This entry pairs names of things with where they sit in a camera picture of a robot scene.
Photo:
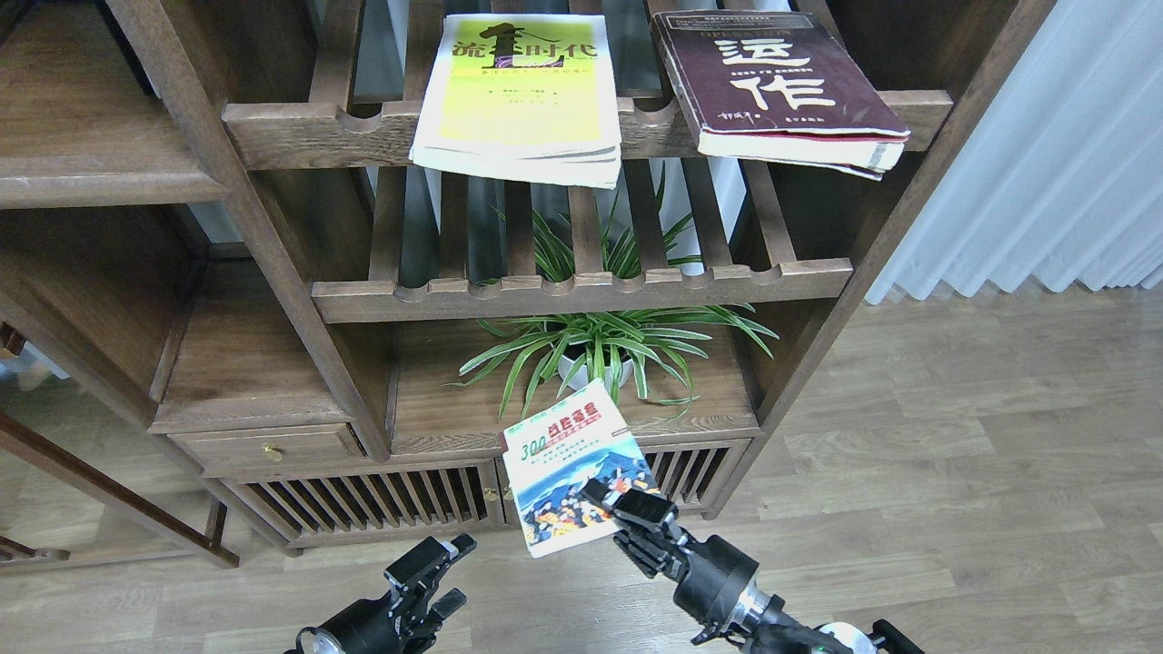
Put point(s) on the white pleated curtain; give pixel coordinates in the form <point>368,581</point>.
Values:
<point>1061,181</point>

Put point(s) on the small colourful paperback book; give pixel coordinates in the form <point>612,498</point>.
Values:
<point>550,457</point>

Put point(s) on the brass drawer knob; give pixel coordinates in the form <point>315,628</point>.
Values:
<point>272,453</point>

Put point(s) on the yellow green paperback book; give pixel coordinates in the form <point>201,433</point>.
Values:
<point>522,97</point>

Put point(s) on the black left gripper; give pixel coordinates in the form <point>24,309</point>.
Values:
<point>400,622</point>

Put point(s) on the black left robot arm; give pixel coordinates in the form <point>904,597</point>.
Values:
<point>313,643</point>

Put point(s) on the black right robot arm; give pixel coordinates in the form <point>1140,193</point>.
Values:
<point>786,635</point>

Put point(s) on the maroon hardcover book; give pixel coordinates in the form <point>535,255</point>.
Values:
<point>776,87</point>

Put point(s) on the green spider plant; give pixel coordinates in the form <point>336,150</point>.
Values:
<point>660,341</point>

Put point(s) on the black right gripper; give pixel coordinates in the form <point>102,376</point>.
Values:
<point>715,581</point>

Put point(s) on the white plant pot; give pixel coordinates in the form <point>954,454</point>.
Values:
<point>575,375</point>

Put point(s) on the dark wooden bookshelf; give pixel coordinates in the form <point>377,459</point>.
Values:
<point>218,236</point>

